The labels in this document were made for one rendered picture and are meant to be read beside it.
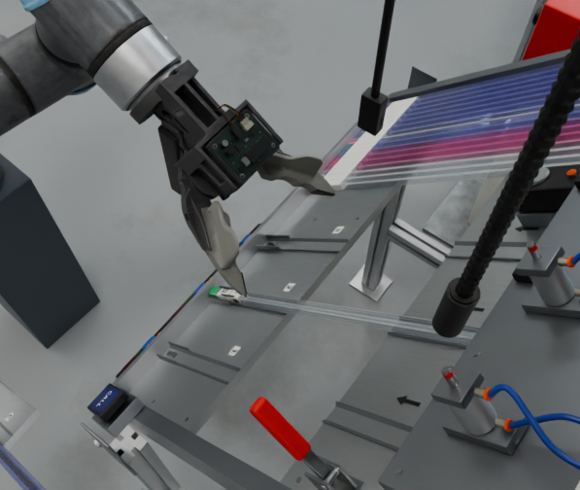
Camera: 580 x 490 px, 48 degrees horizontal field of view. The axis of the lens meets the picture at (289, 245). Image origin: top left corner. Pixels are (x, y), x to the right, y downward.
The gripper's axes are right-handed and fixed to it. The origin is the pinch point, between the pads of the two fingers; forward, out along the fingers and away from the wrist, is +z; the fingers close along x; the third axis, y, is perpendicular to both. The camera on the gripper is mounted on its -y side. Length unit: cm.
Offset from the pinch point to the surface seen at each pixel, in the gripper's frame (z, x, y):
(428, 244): 37, 51, -58
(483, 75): 7.4, 47.2, -11.0
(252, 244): 2.7, 9.4, -30.5
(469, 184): 49, 95, -86
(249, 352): 8.2, -7.4, -13.3
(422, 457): 10.5, -14.2, 23.9
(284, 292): 7.5, 2.4, -16.4
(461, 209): 51, 86, -85
